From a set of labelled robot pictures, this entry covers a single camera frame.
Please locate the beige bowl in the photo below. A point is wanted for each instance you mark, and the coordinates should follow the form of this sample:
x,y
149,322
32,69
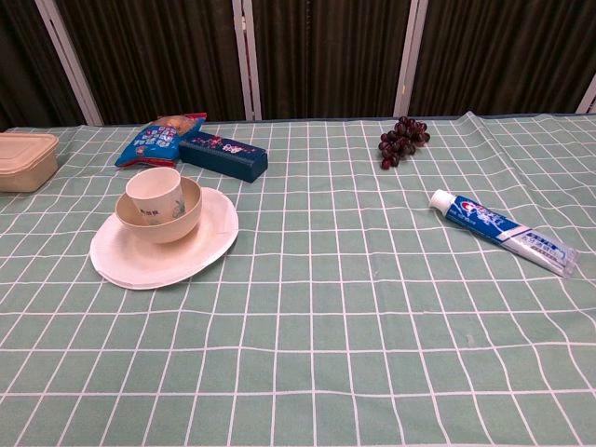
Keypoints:
x,y
177,229

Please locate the beige lidded lunch box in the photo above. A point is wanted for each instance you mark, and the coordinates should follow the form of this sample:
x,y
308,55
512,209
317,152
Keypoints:
x,y
23,163

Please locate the dark blue rectangular box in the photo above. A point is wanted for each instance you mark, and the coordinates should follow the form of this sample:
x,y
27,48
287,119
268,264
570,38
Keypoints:
x,y
223,156

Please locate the white paper plate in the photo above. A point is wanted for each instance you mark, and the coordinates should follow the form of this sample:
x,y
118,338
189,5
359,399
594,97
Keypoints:
x,y
139,267

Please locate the dark purple grape bunch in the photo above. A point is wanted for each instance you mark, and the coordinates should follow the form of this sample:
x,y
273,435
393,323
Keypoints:
x,y
400,139

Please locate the white partition frame post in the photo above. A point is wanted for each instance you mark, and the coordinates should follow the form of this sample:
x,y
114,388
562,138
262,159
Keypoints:
x,y
589,100
65,56
410,51
247,60

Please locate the blue snack bag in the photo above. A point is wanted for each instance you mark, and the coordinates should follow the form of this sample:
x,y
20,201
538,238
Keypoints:
x,y
149,144

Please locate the dark pleated curtain panel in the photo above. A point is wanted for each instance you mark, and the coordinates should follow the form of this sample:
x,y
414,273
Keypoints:
x,y
18,70
503,56
326,56
153,60

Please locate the green checked tablecloth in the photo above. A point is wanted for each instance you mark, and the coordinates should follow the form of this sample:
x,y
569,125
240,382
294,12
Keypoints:
x,y
326,326

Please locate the white paper cup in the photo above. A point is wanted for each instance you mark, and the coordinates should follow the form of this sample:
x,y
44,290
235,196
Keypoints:
x,y
153,191

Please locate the blue white toothpaste tube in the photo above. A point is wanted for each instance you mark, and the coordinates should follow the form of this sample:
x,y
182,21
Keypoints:
x,y
503,228

